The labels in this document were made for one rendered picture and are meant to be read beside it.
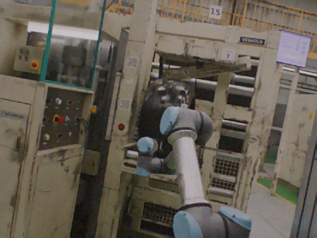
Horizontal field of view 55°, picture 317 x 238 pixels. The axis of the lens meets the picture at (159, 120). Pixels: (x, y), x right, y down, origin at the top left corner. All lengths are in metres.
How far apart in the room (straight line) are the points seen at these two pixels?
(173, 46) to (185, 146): 1.34
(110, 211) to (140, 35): 1.23
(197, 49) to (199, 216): 1.54
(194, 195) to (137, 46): 1.33
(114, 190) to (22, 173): 0.74
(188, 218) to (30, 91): 1.04
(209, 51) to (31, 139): 1.37
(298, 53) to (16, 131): 5.02
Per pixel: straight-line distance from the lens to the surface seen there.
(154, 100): 1.89
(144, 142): 1.48
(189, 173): 1.08
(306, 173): 1.03
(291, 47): 5.85
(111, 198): 2.23
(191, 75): 2.43
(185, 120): 1.17
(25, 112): 1.67
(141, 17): 2.19
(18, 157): 1.70
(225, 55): 2.30
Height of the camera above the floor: 1.26
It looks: 3 degrees down
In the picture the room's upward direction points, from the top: 10 degrees clockwise
